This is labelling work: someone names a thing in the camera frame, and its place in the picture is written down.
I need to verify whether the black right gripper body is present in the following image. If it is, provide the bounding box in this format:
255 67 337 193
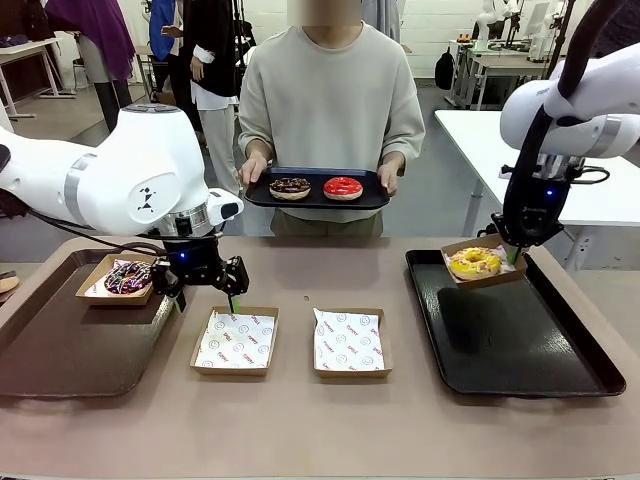
502 167 574 247

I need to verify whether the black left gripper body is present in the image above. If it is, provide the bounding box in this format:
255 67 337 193
162 235 226 287

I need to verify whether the purple sprinkled donut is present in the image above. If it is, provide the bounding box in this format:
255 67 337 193
103 260 154 297

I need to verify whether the yellow sprinkled donut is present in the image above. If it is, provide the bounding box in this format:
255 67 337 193
449 248 503 281

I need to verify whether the brown cardboard box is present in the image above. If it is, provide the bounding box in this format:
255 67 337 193
189 305 280 377
311 306 394 379
74 253 155 307
441 243 529 292

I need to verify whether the chocolate sprinkled donut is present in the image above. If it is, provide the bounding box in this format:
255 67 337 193
268 176 313 201

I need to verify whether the black serving tray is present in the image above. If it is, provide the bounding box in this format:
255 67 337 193
243 167 391 210

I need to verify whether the red glazed donut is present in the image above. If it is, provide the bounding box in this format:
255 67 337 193
322 176 364 202

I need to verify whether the person's right forearm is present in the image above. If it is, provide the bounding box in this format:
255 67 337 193
238 114 274 161

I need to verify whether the person's left forearm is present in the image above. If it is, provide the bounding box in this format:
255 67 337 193
381 114 426 164

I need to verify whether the person's right hand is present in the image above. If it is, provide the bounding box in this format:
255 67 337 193
238 157 267 190

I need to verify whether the person's left hand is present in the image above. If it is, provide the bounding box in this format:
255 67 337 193
377 158 405 197

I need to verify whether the white table with legs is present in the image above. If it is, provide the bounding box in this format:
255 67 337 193
433 108 640 274

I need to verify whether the background workbench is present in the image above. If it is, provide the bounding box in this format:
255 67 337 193
449 39 566 109

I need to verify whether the beige brown object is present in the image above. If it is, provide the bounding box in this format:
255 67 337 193
0 269 21 304

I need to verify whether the black backpack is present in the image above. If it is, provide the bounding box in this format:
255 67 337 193
433 47 456 91

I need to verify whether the black vertical pole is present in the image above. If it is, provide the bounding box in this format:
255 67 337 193
542 0 571 81

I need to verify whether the person in beige sweater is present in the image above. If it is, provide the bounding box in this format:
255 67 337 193
238 0 426 237

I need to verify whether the person in dark plaid shirt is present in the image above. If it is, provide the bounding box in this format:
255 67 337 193
594 0 640 57

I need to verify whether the white desk with clothes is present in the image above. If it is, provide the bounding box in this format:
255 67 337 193
0 37 64 121

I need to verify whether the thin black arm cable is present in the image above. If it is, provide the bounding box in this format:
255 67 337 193
0 189 169 256

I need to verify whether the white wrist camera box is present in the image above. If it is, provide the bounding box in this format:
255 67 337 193
206 188 245 227

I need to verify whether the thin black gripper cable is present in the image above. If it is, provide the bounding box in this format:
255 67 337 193
572 166 612 185

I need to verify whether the black plastic tray with handles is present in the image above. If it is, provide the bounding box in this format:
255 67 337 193
404 248 628 400

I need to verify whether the brown plastic tray with handles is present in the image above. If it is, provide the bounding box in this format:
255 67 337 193
0 247 199 401

